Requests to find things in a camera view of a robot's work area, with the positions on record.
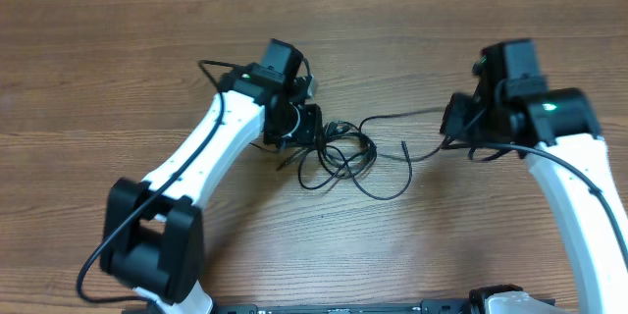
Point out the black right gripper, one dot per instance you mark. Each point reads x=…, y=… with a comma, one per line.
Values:
x=455, y=112

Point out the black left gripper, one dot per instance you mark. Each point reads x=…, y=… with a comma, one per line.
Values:
x=309, y=132

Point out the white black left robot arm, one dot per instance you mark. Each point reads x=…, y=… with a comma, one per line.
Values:
x=153, y=239

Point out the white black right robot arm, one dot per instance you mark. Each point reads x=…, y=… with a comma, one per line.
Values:
x=558, y=135

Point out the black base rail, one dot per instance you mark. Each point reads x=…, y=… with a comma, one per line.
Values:
x=426, y=306

